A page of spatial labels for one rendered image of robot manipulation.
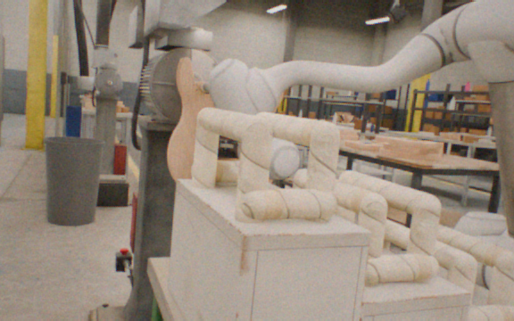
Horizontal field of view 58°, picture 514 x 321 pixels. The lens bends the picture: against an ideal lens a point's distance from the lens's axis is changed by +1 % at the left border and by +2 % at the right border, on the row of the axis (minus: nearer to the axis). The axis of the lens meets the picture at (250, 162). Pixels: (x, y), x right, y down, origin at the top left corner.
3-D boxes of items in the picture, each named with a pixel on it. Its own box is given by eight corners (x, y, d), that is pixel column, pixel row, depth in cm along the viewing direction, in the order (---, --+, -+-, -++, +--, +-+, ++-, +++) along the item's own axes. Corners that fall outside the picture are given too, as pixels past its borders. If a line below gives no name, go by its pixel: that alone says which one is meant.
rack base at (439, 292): (252, 283, 76) (258, 229, 75) (336, 276, 83) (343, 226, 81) (354, 383, 51) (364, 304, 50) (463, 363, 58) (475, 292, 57)
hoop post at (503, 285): (478, 320, 68) (489, 258, 67) (494, 318, 69) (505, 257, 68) (499, 332, 65) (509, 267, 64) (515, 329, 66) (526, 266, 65)
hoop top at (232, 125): (193, 128, 64) (195, 105, 63) (215, 130, 65) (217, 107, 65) (248, 148, 46) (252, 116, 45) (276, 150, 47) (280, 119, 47)
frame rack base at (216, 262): (164, 290, 70) (172, 178, 68) (254, 282, 76) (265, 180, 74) (228, 406, 45) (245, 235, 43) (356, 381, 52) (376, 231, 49)
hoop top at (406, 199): (334, 187, 74) (336, 168, 74) (350, 187, 76) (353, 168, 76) (425, 222, 56) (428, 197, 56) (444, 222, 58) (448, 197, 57)
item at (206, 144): (188, 184, 65) (194, 117, 64) (210, 184, 66) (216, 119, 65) (195, 188, 62) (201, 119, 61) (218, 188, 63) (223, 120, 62)
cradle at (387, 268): (350, 277, 56) (353, 252, 56) (422, 272, 61) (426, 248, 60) (368, 289, 53) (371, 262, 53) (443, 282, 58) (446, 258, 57)
